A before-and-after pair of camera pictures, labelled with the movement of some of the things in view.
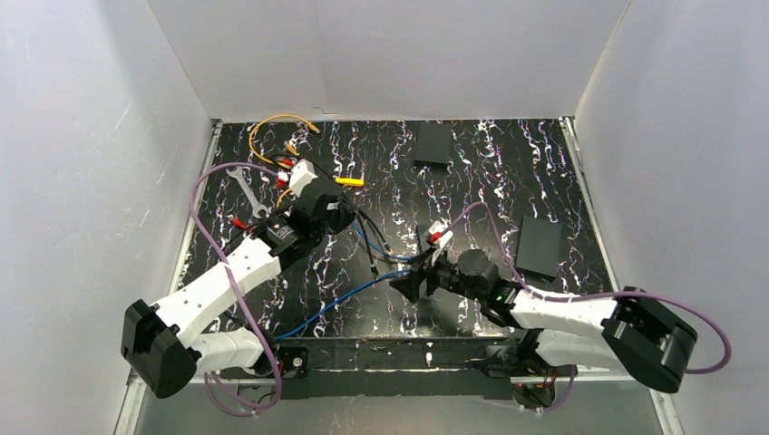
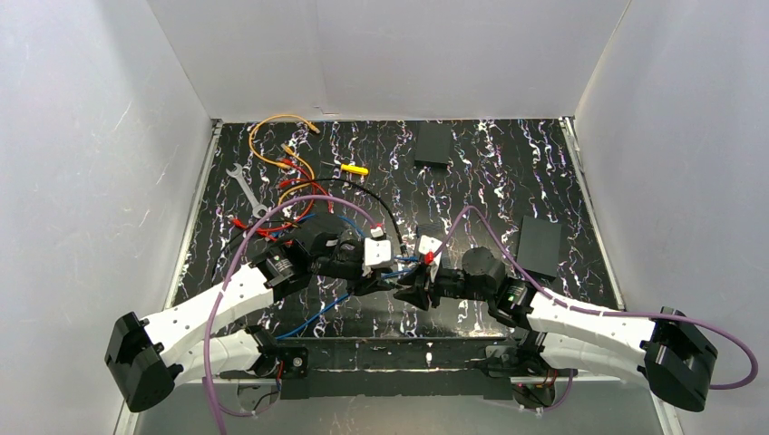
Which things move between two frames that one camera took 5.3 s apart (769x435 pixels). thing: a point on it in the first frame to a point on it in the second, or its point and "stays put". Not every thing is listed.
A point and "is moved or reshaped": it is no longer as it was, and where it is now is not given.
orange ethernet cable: x=295 y=152 stays put
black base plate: x=399 y=369 stays put
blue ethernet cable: x=338 y=300 stays put
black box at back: x=433 y=142 stays put
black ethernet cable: x=360 y=217 is moved or reshaped
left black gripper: x=339 y=212 to x=365 y=278
